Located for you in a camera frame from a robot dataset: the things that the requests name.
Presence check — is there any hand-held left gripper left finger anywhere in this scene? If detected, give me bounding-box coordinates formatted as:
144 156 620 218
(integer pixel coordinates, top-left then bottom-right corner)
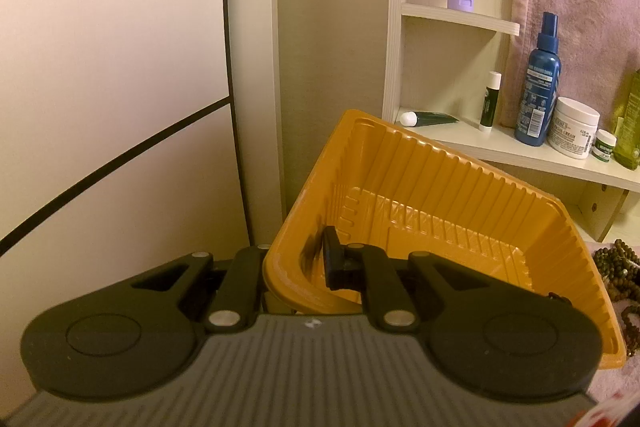
131 244 273 334

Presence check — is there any blue spray bottle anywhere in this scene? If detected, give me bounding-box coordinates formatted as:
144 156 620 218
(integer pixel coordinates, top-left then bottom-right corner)
514 12 562 146

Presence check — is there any white and green lip balm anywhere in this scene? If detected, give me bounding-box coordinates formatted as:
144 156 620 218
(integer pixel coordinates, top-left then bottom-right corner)
479 71 503 132

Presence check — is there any white panel with black trim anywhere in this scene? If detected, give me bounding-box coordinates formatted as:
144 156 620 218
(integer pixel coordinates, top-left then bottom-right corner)
0 0 288 260

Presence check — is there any dark green bead bracelet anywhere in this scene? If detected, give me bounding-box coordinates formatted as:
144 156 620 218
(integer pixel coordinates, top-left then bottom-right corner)
591 239 640 304

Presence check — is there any dark green tube white cap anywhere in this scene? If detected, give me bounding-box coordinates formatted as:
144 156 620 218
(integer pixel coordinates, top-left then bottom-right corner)
398 111 460 128

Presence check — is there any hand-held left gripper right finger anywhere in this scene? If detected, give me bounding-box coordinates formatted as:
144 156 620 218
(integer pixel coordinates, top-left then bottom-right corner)
322 226 573 334

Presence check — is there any orange ribbed plastic tray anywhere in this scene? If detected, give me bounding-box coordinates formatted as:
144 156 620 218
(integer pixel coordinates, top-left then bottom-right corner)
262 109 627 370

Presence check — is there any brown bead bracelet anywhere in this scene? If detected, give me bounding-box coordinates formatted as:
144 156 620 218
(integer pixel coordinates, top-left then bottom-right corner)
620 302 640 358

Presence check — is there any small white green-label jar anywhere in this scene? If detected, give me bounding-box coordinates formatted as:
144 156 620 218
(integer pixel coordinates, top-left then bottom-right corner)
591 129 619 164

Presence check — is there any green translucent bottle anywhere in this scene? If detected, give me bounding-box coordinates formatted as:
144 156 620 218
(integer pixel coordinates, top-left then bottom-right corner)
612 69 640 171

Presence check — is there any white wooden shelf unit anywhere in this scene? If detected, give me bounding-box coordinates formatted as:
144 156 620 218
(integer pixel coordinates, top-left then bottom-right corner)
382 0 640 243

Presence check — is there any large white cream jar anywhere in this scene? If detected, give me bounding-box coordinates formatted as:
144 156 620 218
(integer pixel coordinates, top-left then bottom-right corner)
546 97 601 160

